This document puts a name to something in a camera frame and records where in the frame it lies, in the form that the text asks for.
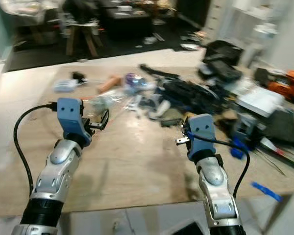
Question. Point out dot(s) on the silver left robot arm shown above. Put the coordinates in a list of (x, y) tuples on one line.
[(59, 166)]

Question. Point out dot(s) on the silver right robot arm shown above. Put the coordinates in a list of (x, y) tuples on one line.
[(213, 186)]

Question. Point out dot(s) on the clear plastic bottle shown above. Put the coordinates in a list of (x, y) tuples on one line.
[(108, 103)]

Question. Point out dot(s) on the tan cylinder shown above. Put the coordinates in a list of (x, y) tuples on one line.
[(109, 84)]

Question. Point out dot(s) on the light wooden table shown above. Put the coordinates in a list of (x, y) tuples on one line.
[(142, 161)]

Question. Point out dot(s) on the pale blue small box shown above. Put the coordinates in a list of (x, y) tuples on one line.
[(66, 85)]

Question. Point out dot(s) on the small black device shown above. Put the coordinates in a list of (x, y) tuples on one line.
[(79, 77)]

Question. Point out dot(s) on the purple shiny ball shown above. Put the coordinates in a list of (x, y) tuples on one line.
[(134, 81)]

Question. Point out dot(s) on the small blue object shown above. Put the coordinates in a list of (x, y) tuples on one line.
[(240, 147)]

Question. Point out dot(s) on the black bag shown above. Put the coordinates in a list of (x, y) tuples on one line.
[(220, 61)]

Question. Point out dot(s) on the white flat box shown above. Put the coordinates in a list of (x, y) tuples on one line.
[(259, 100)]

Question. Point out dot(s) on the wooden stool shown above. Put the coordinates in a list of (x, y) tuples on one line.
[(81, 36)]

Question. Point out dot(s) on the black low cabinet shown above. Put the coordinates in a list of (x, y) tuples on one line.
[(125, 22)]

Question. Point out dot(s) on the blue strip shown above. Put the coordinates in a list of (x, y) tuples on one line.
[(267, 191)]

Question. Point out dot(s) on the black flat pad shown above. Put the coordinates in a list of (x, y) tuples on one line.
[(284, 127)]

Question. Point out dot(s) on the orange power tool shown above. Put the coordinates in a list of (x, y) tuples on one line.
[(289, 83)]

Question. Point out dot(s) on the white shelf unit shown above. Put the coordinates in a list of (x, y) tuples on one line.
[(240, 19)]

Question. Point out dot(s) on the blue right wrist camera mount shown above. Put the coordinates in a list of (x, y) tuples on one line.
[(201, 132)]

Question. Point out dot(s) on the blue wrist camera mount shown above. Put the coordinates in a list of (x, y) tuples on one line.
[(68, 117), (201, 132)]

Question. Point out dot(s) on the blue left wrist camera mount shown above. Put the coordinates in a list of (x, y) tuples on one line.
[(68, 117)]

